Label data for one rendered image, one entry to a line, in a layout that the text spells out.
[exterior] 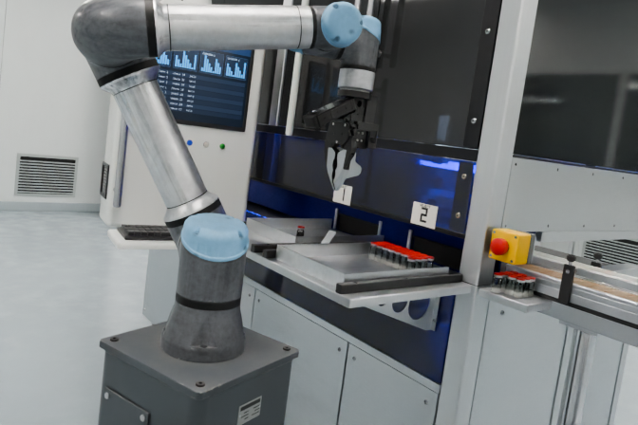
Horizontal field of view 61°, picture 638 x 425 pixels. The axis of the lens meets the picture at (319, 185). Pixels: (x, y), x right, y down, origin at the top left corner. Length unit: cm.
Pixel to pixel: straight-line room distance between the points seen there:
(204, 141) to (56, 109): 458
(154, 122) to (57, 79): 542
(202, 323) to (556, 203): 104
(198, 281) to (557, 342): 120
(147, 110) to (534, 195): 98
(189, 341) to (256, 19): 55
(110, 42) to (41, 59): 549
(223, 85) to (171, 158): 95
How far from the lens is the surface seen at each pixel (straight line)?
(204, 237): 93
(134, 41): 93
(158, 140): 105
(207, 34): 94
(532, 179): 149
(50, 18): 648
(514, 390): 170
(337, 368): 179
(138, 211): 193
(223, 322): 97
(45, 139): 645
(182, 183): 106
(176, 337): 98
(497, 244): 130
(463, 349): 144
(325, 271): 119
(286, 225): 176
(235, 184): 201
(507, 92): 136
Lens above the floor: 119
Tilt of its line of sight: 5 degrees down
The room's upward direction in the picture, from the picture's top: 8 degrees clockwise
